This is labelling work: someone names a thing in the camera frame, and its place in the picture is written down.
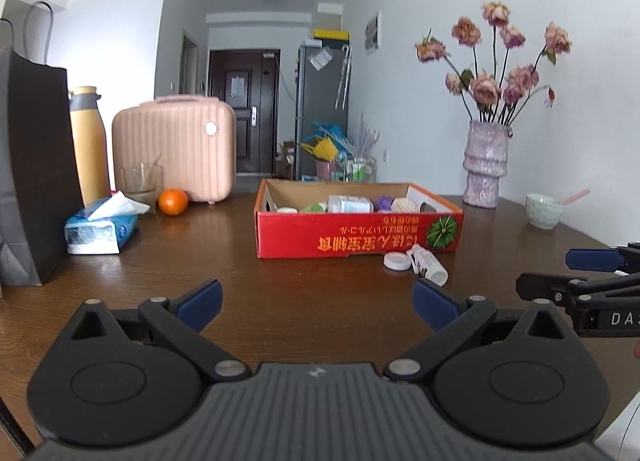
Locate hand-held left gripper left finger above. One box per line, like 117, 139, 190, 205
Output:
70, 278, 251, 382

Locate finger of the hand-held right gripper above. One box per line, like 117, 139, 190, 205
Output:
566, 242, 640, 274
516, 271, 640, 304

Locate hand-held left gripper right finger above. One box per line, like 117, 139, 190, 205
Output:
384, 277, 568, 382

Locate white bottle with green label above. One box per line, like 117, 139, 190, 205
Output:
407, 246, 448, 287

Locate red cardboard box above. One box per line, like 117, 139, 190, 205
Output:
254, 178, 465, 260

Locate white round lid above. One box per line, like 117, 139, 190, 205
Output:
383, 251, 412, 272

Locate white ceramic cup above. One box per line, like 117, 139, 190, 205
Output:
525, 192, 565, 230

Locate orange fruit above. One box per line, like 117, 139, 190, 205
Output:
158, 188, 189, 217

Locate blue tissue pack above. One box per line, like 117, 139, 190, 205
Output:
64, 190, 151, 256

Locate white clothing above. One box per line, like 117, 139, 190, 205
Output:
595, 403, 640, 461

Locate pink textured vase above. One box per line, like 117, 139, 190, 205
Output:
462, 120, 511, 208

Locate clear plastic bottle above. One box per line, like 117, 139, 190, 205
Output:
327, 194, 374, 214

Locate clear drinking glass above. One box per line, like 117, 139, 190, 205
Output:
120, 162, 164, 205

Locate glass jars in rack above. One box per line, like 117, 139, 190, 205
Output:
337, 154, 377, 183

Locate pink ribbed suitcase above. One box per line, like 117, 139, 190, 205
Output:
111, 95, 237, 205

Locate dark brown door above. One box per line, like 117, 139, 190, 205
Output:
208, 48, 281, 176

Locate brown cardboard carton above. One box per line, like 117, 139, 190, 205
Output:
275, 141, 297, 179

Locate purple dried plant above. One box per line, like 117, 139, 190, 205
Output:
347, 114, 381, 159

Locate yellow thermos bottle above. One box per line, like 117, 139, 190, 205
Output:
68, 86, 112, 207

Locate dried pink roses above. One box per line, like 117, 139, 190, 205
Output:
414, 1, 573, 126

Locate black paper bag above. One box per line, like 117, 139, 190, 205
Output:
0, 1, 85, 288

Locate grey refrigerator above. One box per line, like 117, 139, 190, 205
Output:
295, 41, 351, 181

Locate clear hanging umbrella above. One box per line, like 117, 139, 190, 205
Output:
334, 45, 353, 109

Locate paper sheet in plastic sleeve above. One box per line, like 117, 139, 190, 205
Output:
307, 47, 333, 71

